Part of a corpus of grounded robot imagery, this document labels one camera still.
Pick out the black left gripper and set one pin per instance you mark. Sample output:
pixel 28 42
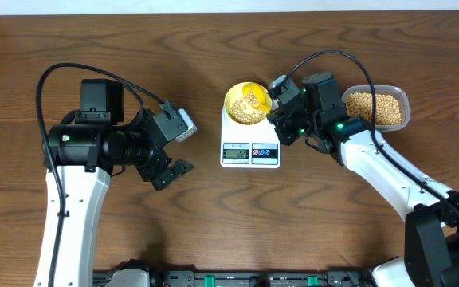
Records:
pixel 152 168

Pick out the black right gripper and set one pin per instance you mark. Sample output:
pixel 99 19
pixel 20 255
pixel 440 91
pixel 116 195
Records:
pixel 280 122

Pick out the yellow measuring scoop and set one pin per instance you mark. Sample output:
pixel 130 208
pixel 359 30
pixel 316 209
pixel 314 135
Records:
pixel 257 97

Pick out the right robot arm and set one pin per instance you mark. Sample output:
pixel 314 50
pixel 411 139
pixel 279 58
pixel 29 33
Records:
pixel 429 209

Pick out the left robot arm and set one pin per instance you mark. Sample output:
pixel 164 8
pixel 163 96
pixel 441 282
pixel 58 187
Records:
pixel 80 156

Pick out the white digital kitchen scale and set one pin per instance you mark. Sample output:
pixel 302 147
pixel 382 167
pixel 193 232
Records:
pixel 248 145

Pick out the yellow plastic bowl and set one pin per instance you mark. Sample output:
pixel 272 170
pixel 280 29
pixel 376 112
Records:
pixel 234 93

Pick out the soybeans in bowl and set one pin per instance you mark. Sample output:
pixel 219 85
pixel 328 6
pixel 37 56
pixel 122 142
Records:
pixel 244 114

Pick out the clear plastic container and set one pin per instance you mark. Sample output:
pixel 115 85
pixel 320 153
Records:
pixel 392 107

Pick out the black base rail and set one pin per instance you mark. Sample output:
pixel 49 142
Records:
pixel 140 273

